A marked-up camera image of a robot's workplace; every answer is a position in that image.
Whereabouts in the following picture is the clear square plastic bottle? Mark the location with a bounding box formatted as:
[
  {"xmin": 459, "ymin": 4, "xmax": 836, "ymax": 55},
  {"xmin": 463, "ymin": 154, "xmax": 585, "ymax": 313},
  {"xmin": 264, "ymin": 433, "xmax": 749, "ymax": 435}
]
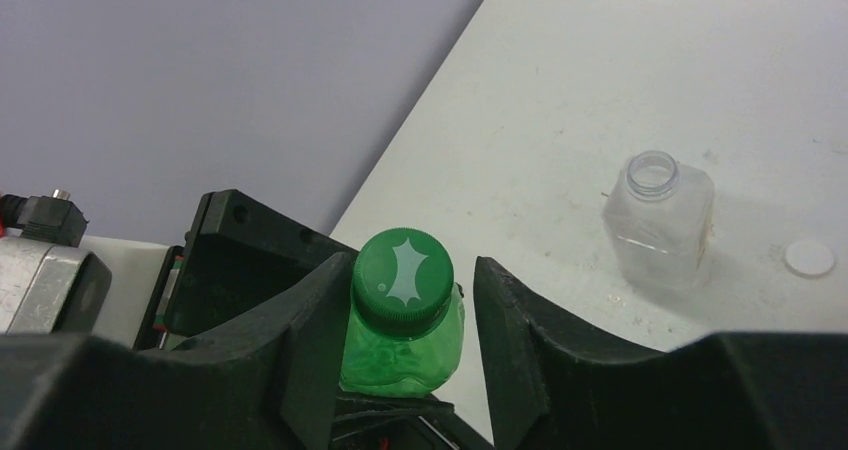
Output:
[{"xmin": 602, "ymin": 150, "xmax": 715, "ymax": 291}]

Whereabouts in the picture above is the green plastic bottle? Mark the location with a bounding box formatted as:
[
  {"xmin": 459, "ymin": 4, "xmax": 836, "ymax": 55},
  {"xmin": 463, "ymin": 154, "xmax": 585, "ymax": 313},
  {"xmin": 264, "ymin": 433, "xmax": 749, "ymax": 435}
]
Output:
[{"xmin": 339, "ymin": 226, "xmax": 466, "ymax": 399}]

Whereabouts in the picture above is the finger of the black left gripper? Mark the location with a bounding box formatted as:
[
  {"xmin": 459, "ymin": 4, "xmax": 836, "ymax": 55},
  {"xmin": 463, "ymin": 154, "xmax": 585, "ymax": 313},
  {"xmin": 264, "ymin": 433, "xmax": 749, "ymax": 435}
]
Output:
[{"xmin": 329, "ymin": 393, "xmax": 493, "ymax": 449}]

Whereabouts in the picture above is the green bottle cap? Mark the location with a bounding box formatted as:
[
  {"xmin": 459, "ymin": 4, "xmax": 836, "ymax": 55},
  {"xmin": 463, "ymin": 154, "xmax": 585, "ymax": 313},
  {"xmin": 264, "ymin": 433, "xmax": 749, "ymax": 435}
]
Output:
[{"xmin": 352, "ymin": 227, "xmax": 455, "ymax": 339}]

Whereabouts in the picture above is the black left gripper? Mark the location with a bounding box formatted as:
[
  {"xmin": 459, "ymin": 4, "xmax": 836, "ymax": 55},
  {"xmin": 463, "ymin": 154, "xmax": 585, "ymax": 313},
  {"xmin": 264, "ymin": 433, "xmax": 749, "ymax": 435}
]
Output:
[{"xmin": 132, "ymin": 189, "xmax": 356, "ymax": 350}]

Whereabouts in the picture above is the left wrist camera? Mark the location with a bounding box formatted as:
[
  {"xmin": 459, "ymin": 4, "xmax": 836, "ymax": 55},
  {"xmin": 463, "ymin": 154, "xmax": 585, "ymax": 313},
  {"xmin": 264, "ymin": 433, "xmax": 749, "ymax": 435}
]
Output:
[{"xmin": 1, "ymin": 190, "xmax": 183, "ymax": 350}]

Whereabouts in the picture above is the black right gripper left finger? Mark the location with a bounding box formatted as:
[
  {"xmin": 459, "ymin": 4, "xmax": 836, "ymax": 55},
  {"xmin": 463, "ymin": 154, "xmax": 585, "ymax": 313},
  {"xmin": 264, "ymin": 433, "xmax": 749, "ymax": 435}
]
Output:
[{"xmin": 1, "ymin": 253, "xmax": 352, "ymax": 449}]

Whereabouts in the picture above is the white bottle cap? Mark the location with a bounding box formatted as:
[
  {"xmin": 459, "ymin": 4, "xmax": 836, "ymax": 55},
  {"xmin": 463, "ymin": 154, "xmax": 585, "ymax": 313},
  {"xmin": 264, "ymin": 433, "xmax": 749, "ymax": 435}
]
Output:
[{"xmin": 783, "ymin": 238, "xmax": 836, "ymax": 278}]

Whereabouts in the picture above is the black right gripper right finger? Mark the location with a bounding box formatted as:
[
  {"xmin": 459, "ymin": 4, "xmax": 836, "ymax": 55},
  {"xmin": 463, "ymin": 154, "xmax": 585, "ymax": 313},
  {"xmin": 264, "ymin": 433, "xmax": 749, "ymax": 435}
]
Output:
[{"xmin": 473, "ymin": 257, "xmax": 847, "ymax": 449}]

